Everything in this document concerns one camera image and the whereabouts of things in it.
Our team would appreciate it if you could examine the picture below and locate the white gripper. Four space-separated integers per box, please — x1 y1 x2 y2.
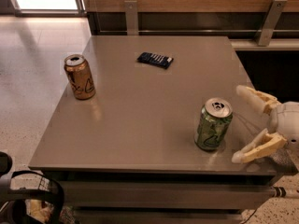
232 85 299 163

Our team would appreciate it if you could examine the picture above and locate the green soda can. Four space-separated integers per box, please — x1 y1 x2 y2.
194 97 233 151

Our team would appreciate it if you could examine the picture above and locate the blue rxbar blueberry bar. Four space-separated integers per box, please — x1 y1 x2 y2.
137 52 174 69

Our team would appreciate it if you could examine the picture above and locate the gold soda can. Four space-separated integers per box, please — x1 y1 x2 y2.
64 54 95 100

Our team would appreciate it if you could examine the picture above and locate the white black striped rod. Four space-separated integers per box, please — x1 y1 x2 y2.
272 187 299 199

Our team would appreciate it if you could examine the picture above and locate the grey drawer cabinet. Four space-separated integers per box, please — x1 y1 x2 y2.
45 171 285 224

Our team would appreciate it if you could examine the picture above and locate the right metal wall bracket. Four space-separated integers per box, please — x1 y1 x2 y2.
255 0 287 47

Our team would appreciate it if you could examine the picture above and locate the metal wall bracket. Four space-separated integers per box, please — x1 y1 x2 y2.
255 0 287 47
124 0 139 35

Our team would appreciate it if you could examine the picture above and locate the left metal wall bracket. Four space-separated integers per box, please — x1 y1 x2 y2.
124 0 139 35

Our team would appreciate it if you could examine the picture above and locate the bright window frame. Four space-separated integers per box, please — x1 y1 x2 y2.
9 0 85 17

